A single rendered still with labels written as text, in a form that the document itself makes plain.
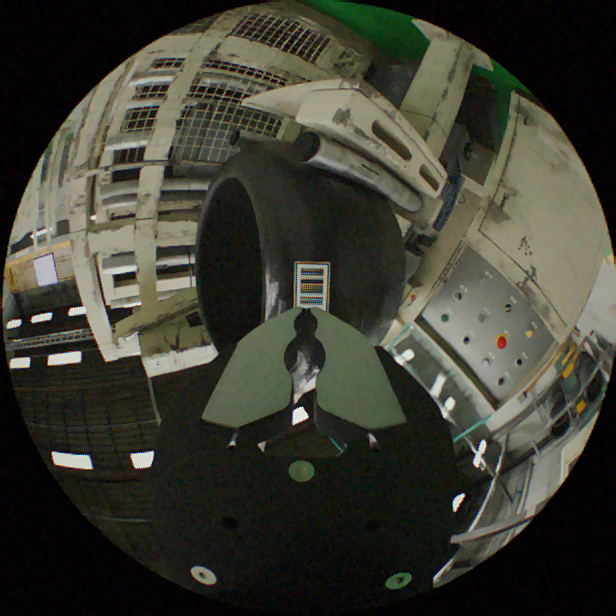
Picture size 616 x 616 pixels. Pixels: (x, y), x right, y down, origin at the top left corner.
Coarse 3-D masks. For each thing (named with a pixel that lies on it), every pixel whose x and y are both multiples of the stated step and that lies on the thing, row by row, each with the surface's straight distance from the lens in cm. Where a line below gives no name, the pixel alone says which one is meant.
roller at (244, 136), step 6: (234, 132) 54; (240, 132) 53; (246, 132) 54; (252, 132) 55; (234, 138) 52; (240, 138) 52; (246, 138) 53; (252, 138) 53; (258, 138) 54; (264, 138) 55; (270, 138) 56; (234, 144) 53; (240, 144) 53; (246, 144) 53
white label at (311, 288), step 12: (300, 264) 25; (312, 264) 25; (324, 264) 25; (300, 276) 25; (312, 276) 25; (324, 276) 26; (300, 288) 26; (312, 288) 26; (324, 288) 26; (300, 300) 26; (312, 300) 26; (324, 300) 26
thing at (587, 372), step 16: (576, 352) 475; (592, 352) 498; (608, 352) 381; (576, 368) 449; (592, 368) 381; (608, 368) 401; (576, 384) 500; (592, 384) 452; (560, 400) 415; (592, 400) 401; (560, 416) 368; (560, 432) 423
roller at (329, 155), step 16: (304, 144) 28; (320, 144) 28; (336, 144) 30; (304, 160) 28; (320, 160) 28; (336, 160) 29; (352, 160) 31; (352, 176) 33; (368, 176) 35; (384, 176) 38; (384, 192) 41; (400, 192) 44; (416, 208) 53
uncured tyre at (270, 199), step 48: (288, 144) 39; (240, 192) 69; (288, 192) 29; (336, 192) 30; (240, 240) 78; (288, 240) 26; (336, 240) 27; (384, 240) 36; (240, 288) 79; (288, 288) 26; (336, 288) 26; (384, 288) 35; (240, 336) 71; (384, 336) 45
